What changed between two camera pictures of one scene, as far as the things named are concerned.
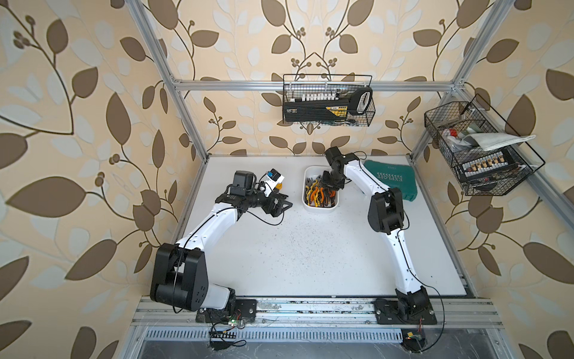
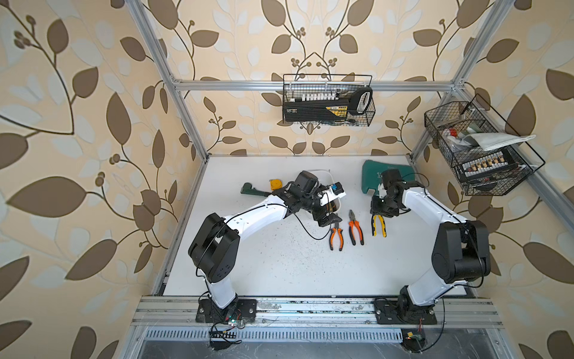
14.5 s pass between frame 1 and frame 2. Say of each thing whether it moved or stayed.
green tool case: stayed
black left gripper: moved
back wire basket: stayed
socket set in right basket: stayed
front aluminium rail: stayed
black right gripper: moved
